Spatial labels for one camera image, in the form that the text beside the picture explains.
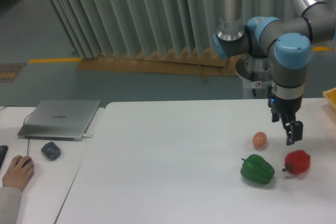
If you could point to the black computer mouse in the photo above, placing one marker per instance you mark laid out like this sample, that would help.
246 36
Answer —
26 162

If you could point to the grey-green folding curtain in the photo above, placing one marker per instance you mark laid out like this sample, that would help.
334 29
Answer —
140 28

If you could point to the beige sleeved forearm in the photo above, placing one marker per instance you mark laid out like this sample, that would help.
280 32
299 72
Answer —
10 203

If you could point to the black clip device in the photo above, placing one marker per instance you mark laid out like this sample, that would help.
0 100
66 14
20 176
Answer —
51 151

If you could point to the yellow plastic basket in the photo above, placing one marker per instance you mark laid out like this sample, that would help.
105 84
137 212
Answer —
330 95

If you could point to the silver laptop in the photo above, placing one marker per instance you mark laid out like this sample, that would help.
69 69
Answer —
59 120

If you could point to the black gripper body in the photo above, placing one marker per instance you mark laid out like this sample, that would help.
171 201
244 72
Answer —
285 101

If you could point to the green bell pepper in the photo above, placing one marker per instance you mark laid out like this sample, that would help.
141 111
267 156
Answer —
257 170

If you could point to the black keyboard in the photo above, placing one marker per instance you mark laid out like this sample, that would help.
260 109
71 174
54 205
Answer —
3 152

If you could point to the person's hand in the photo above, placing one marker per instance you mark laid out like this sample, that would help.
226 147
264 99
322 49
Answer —
16 176

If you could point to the red bell pepper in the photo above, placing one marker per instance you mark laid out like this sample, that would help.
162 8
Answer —
297 162

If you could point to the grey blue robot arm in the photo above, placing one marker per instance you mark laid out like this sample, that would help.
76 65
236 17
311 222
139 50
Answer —
283 46

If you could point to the white laptop cable plug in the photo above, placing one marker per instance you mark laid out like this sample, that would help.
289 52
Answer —
87 136

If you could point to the brown egg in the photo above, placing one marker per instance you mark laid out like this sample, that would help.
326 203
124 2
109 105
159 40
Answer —
259 140

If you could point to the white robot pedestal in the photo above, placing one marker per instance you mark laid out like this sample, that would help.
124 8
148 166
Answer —
255 74

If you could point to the brown cardboard sheet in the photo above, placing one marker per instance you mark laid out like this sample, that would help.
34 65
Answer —
205 64

